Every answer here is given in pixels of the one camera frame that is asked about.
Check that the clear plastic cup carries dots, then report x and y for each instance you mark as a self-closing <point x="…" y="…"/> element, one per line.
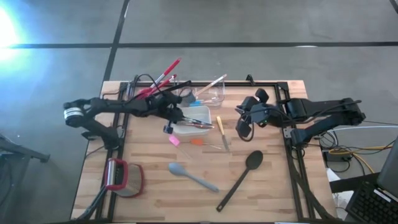
<point x="214" y="81"/>

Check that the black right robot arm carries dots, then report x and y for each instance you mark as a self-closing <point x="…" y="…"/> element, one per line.
<point x="326" y="107"/>

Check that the black keyboard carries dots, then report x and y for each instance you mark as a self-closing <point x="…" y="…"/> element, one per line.
<point x="373" y="205"/>

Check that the black aluminium table frame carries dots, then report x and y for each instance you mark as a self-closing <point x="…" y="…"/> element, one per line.
<point x="264" y="84"/>

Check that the black nylon spoon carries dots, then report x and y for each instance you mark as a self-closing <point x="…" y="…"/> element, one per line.
<point x="254" y="160"/>

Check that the black floor stand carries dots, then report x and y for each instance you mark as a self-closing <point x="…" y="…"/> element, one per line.
<point x="25" y="152"/>

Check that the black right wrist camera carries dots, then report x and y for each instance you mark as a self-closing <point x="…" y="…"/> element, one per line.
<point x="259" y="114"/>

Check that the pink silicone basting brush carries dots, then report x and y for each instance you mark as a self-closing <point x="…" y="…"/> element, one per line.
<point x="174" y="140"/>

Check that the black power box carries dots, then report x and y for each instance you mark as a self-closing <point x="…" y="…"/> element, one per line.
<point x="335" y="157"/>

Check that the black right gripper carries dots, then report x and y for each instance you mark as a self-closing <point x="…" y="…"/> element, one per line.
<point x="262" y="95"/>

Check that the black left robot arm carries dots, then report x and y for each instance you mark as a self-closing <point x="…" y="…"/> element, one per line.
<point x="124" y="107"/>

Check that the grey silicone spoon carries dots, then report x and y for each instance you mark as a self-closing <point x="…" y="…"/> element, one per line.
<point x="177" y="169"/>

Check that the red framed box grater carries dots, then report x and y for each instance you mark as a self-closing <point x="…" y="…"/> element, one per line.
<point x="130" y="180"/>

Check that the white rectangular utensil tray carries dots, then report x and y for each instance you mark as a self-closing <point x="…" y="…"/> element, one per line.
<point x="199" y="112"/>

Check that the dark laptop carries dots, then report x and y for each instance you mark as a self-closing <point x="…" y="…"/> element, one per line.
<point x="390" y="168"/>

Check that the white paper sheet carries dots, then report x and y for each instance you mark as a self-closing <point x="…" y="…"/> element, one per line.
<point x="342" y="199"/>

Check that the orange silicone basting brush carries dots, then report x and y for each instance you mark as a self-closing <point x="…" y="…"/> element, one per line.
<point x="196" y="142"/>

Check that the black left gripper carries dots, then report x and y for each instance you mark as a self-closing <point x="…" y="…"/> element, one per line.
<point x="169" y="107"/>

